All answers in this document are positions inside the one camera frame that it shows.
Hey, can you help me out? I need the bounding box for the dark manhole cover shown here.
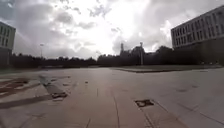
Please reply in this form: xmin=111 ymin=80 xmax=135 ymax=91
xmin=134 ymin=98 xmax=155 ymax=108

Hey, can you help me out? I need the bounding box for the distant tower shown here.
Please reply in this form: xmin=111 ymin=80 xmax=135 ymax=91
xmin=120 ymin=42 xmax=125 ymax=54

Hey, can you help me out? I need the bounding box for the grey building with window grid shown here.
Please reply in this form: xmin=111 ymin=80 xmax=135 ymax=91
xmin=170 ymin=4 xmax=224 ymax=66

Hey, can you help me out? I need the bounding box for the row of dark trees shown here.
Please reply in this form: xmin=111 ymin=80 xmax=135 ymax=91
xmin=8 ymin=45 xmax=201 ymax=69

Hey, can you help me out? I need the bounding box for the pale building with window rows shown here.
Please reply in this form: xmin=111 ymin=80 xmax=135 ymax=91
xmin=0 ymin=20 xmax=17 ymax=67

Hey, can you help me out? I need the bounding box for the raised grass strip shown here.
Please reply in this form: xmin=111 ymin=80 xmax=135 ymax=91
xmin=111 ymin=64 xmax=224 ymax=74

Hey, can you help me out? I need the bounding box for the tall lamp pole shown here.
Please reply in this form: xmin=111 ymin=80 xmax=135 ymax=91
xmin=139 ymin=41 xmax=145 ymax=66

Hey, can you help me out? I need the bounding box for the grey concrete slab plaza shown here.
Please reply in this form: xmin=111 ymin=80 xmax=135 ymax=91
xmin=0 ymin=67 xmax=224 ymax=128

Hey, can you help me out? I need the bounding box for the thin lamp pole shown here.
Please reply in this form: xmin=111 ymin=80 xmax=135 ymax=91
xmin=39 ymin=43 xmax=45 ymax=60

